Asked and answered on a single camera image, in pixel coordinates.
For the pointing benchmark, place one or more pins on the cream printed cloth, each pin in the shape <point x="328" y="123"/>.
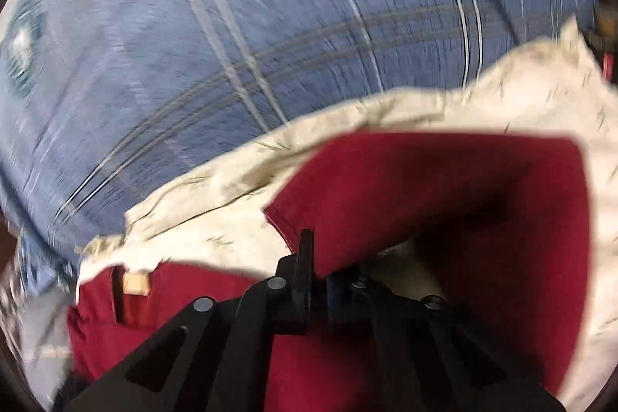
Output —
<point x="531" y="98"/>

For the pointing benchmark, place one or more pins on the red small garment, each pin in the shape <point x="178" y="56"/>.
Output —
<point x="434" y="209"/>

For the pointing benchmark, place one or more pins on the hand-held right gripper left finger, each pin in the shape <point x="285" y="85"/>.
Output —
<point x="298" y="291"/>

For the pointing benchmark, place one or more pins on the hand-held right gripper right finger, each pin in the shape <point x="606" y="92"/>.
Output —
<point x="343" y="296"/>

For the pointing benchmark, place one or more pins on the blue plaid bed sheet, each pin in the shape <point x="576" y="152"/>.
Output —
<point x="241" y="30"/>

